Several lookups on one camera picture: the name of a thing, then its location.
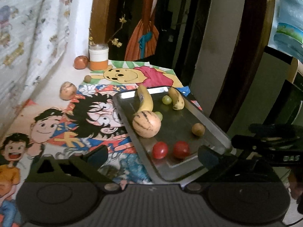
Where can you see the blue water bottle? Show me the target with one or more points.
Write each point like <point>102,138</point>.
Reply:
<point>288,35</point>

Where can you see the brown wooden door frame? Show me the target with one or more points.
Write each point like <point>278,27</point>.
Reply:
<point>102,21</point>

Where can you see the metal baking tray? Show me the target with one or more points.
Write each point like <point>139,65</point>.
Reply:
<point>175,126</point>

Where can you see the anime character drawing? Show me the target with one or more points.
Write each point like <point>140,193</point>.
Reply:
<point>91,119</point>

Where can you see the cartoon print white cloth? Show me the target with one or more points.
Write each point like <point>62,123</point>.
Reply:
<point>34,36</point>

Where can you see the striped pepino melon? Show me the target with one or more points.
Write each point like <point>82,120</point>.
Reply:
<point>67,91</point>
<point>146,124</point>

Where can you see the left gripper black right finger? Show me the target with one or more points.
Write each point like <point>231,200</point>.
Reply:
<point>228,168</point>

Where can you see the white and orange jar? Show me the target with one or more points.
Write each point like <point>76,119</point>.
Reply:
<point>98,57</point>

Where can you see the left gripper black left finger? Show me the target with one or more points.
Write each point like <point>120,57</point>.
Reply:
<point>76,168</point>

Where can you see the small spotted banana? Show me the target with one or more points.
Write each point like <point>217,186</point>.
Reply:
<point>177,99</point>

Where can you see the green grape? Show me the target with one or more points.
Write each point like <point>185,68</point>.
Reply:
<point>159,114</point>
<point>166,100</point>

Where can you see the large yellow banana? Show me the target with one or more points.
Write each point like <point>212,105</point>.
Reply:
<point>146,102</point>

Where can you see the woman in orange dress painting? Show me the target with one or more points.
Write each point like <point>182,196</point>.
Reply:
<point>143,41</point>

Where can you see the grey haired figure drawing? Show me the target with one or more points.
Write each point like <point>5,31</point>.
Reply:
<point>123,166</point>

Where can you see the small brown longan fruit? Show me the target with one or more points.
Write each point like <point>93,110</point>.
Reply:
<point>198,129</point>

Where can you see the red cherry tomato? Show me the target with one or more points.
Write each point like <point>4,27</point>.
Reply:
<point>181,150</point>
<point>160,150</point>

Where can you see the person's right hand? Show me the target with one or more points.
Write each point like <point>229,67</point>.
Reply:
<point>294,187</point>

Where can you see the red apple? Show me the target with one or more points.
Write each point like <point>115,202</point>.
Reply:
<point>80,62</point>

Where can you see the dried flower twig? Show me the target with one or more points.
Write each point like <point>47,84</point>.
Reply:
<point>113,40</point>

